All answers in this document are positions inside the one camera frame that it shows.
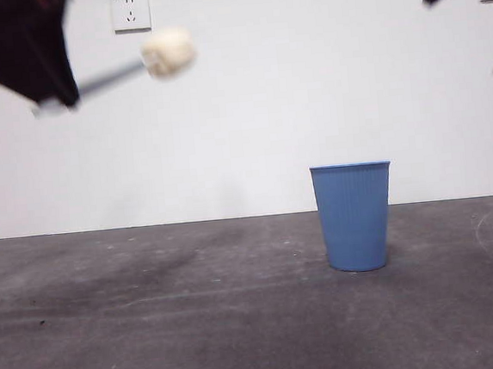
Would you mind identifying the cup brush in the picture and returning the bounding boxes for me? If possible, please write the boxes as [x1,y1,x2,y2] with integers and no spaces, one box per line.
[25,23,202,121]

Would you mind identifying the blue ribbed plastic cup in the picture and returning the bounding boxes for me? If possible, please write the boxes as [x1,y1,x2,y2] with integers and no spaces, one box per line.
[308,159,401,277]

